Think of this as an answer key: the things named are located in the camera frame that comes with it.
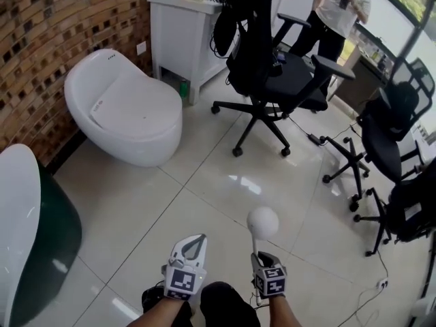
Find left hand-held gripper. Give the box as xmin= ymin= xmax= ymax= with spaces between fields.
xmin=160 ymin=233 xmax=208 ymax=301

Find white box device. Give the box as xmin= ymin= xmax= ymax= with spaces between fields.
xmin=415 ymin=296 xmax=436 ymax=316

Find black office chair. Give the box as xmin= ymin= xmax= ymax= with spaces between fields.
xmin=353 ymin=158 xmax=436 ymax=258
xmin=211 ymin=0 xmax=357 ymax=158
xmin=322 ymin=58 xmax=436 ymax=213

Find person's black trousers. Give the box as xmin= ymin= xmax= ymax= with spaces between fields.
xmin=141 ymin=281 xmax=262 ymax=327

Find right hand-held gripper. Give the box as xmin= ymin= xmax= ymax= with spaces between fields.
xmin=251 ymin=251 xmax=287 ymax=298

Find white oval toilet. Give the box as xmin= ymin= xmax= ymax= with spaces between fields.
xmin=63 ymin=48 xmax=184 ymax=168

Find brown wooden desk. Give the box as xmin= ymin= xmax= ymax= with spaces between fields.
xmin=328 ymin=42 xmax=401 ymax=115

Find person's right forearm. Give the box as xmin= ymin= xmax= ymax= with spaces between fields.
xmin=268 ymin=294 xmax=302 ymax=327

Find person's left forearm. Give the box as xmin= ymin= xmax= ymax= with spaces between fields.
xmin=127 ymin=298 xmax=191 ymax=327

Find white vanity cabinet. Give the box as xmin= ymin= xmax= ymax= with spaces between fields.
xmin=146 ymin=0 xmax=239 ymax=107

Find white round-headed brush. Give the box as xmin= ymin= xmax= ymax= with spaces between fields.
xmin=247 ymin=206 xmax=280 ymax=307

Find white and green bathtub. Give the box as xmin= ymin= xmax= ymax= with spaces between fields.
xmin=0 ymin=144 xmax=82 ymax=327

